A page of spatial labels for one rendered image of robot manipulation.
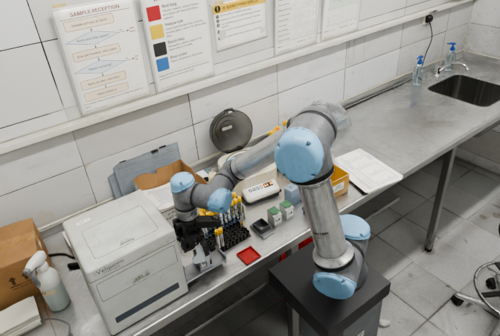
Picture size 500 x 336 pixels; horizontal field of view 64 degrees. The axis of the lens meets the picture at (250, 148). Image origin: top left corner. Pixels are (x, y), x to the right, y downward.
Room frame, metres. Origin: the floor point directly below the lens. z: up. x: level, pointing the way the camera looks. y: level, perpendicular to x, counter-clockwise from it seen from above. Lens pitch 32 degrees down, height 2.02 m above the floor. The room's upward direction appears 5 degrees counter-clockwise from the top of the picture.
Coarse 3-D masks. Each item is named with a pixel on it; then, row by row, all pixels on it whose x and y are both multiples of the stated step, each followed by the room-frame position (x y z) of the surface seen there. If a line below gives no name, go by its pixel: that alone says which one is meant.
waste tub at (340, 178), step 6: (336, 168) 1.49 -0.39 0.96; (336, 174) 1.49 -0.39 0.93; (342, 174) 1.46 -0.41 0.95; (348, 174) 1.42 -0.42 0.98; (336, 180) 1.39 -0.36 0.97; (342, 180) 1.40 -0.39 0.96; (348, 180) 1.42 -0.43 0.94; (336, 186) 1.39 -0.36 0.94; (342, 186) 1.40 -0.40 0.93; (336, 192) 1.39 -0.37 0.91; (342, 192) 1.41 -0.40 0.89
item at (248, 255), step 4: (248, 248) 1.12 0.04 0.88; (252, 248) 1.12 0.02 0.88; (240, 252) 1.10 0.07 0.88; (244, 252) 1.10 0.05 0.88; (248, 252) 1.10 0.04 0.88; (252, 252) 1.10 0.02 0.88; (256, 252) 1.10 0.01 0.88; (240, 256) 1.08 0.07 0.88; (244, 256) 1.08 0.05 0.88; (248, 256) 1.08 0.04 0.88; (252, 256) 1.08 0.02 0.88; (256, 256) 1.08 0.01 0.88; (260, 256) 1.08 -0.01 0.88; (244, 260) 1.06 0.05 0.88; (248, 260) 1.06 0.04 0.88; (252, 260) 1.05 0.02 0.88; (248, 264) 1.04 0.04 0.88
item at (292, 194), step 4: (292, 184) 1.38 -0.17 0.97; (284, 188) 1.36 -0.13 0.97; (288, 188) 1.35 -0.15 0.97; (292, 188) 1.35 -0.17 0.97; (296, 188) 1.35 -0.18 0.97; (284, 192) 1.36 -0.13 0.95; (288, 192) 1.34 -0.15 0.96; (292, 192) 1.34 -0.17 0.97; (296, 192) 1.35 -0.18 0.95; (284, 196) 1.36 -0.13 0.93; (288, 196) 1.34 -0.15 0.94; (292, 196) 1.34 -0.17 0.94; (296, 196) 1.35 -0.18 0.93; (300, 196) 1.37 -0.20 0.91; (284, 200) 1.36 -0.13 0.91; (288, 200) 1.34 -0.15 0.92; (292, 200) 1.34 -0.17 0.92; (296, 200) 1.35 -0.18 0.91; (300, 200) 1.37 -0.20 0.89; (292, 204) 1.34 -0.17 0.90; (296, 204) 1.35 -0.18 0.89; (300, 204) 1.35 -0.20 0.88; (296, 208) 1.33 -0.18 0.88
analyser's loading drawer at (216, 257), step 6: (216, 246) 1.09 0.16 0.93; (216, 252) 1.08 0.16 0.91; (222, 252) 1.06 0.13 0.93; (210, 258) 1.02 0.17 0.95; (216, 258) 1.05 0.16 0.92; (222, 258) 1.05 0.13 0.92; (192, 264) 1.03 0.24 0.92; (198, 264) 1.00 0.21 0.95; (216, 264) 1.02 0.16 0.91; (186, 270) 1.00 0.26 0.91; (192, 270) 1.00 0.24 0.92; (198, 270) 1.00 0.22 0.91; (204, 270) 1.00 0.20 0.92; (186, 276) 0.98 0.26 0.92; (192, 276) 0.97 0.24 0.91; (198, 276) 0.98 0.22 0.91
